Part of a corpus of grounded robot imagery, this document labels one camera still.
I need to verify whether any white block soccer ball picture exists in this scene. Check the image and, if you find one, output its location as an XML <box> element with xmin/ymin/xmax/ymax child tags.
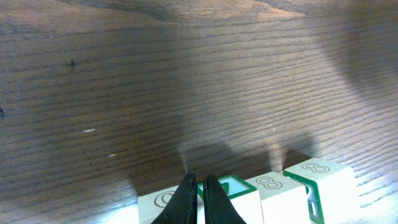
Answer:
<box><xmin>137</xmin><ymin>185</ymin><xmax>206</xmax><ymax>224</ymax></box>

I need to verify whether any green edged alphabet block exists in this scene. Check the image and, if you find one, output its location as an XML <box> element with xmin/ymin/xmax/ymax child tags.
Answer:
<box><xmin>202</xmin><ymin>175</ymin><xmax>263</xmax><ymax>224</ymax></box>

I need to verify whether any white block dragonfly picture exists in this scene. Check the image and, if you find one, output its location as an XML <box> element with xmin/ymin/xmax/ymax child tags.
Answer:
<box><xmin>283</xmin><ymin>157</ymin><xmax>359</xmax><ymax>224</ymax></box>

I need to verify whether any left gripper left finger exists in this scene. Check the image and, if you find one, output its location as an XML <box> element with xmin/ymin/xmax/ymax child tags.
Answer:
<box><xmin>152</xmin><ymin>172</ymin><xmax>198</xmax><ymax>224</ymax></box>

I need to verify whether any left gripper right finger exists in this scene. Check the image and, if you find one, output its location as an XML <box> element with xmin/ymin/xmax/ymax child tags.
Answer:
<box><xmin>203</xmin><ymin>174</ymin><xmax>246</xmax><ymax>224</ymax></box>

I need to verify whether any white block red edge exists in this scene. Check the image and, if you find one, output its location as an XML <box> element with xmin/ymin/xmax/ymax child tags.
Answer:
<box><xmin>246</xmin><ymin>172</ymin><xmax>310</xmax><ymax>224</ymax></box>

